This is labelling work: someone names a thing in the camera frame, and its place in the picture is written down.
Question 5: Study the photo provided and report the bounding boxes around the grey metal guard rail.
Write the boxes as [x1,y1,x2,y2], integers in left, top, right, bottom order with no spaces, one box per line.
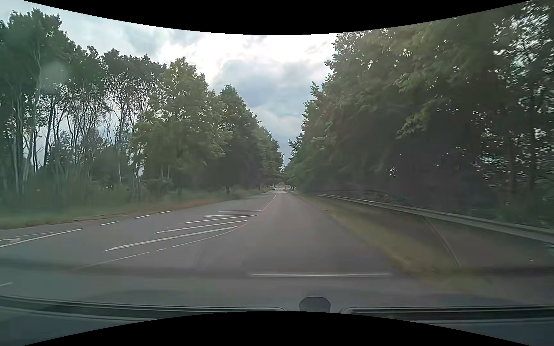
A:
[316,193,554,251]

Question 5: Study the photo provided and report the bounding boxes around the grass verge with guard rail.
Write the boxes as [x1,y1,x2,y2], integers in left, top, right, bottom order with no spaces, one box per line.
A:
[290,191,554,277]

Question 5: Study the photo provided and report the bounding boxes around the road markings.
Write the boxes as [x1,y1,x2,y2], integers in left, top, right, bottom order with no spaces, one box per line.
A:
[0,191,278,270]

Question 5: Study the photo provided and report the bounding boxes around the row of trees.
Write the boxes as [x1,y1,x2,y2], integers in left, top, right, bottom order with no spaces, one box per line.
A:
[0,9,285,205]
[284,0,554,231]

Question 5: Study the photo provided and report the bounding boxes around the car's own bonnet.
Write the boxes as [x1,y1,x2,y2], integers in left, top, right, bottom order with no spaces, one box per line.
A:
[0,262,554,346]

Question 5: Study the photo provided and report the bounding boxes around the grey asphalt road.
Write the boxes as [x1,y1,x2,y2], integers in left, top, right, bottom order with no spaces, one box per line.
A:
[0,187,398,277]

